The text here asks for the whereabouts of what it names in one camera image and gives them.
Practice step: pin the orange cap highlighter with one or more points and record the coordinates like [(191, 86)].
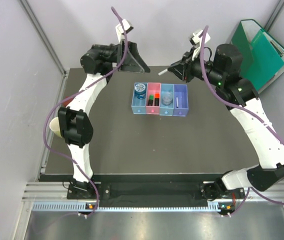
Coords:
[(157, 99)]

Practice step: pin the yellow white mug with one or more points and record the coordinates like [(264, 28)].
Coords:
[(55, 127)]

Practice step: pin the pink plastic bin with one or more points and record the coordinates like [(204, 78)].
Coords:
[(152, 88)]

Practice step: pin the blue cap whiteboard marker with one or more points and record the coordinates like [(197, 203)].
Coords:
[(177, 102)]

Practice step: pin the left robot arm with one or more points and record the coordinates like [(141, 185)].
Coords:
[(74, 124)]

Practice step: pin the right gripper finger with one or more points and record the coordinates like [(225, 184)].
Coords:
[(179, 65), (179, 73)]

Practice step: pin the aluminium rail with cable duct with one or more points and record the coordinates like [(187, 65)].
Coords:
[(53, 197)]

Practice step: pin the clear staples box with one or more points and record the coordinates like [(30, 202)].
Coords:
[(166, 98)]

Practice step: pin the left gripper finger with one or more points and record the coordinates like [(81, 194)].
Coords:
[(134, 56), (131, 67)]

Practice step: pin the green ring binder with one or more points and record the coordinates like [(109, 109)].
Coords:
[(242, 37)]

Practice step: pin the purple plastic bin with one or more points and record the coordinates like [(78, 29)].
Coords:
[(181, 91)]

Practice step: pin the blue slime jar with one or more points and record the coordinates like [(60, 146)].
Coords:
[(140, 90)]

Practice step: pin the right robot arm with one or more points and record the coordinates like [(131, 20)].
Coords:
[(222, 76)]

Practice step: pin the teal folder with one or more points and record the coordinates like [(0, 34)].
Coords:
[(266, 61)]

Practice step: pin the green cap highlighter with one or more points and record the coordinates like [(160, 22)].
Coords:
[(150, 100)]

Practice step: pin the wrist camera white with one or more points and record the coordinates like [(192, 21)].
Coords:
[(196, 41), (122, 30)]

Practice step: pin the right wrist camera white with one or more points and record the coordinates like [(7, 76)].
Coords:
[(196, 41)]

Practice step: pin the black cap whiteboard marker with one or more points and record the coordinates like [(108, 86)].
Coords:
[(163, 72)]

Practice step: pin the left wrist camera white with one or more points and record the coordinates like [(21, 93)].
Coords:
[(122, 30)]

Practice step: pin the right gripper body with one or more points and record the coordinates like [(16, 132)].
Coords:
[(192, 68)]

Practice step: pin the brown box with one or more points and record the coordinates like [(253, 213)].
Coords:
[(67, 101)]

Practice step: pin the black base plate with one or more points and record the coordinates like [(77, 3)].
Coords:
[(144, 189)]

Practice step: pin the light blue bin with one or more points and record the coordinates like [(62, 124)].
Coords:
[(166, 110), (138, 106)]

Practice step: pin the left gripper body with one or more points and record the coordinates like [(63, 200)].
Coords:
[(120, 52)]

